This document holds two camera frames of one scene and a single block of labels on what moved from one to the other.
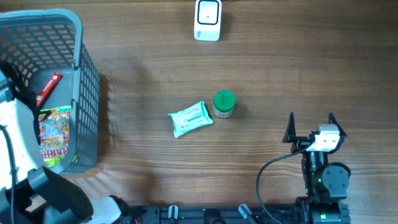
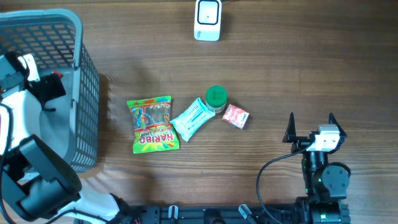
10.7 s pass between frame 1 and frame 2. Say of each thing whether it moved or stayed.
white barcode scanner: stayed
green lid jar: moved
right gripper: stayed
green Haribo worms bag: moved
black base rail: stayed
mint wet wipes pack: moved
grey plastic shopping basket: stayed
